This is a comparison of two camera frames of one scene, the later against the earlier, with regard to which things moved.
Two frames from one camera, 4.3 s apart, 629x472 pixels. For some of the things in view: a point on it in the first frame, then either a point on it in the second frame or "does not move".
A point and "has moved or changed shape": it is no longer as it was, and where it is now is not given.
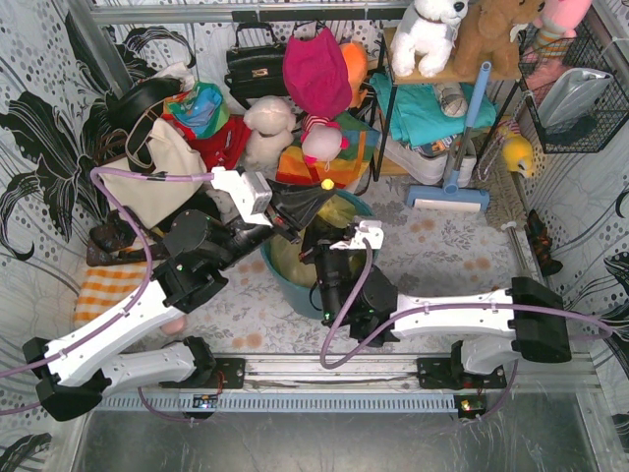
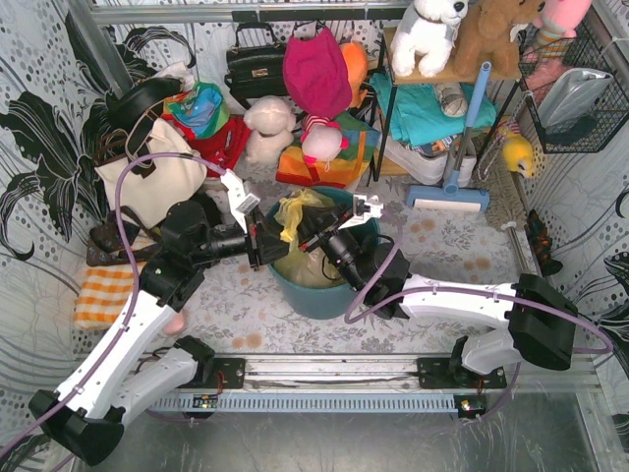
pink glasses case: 175,326 does not move
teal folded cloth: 418,116 does not move
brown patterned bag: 115,242 does not move
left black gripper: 283,223 → 256,241
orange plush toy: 355,60 does not move
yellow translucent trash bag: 284,254 has moved or changed shape
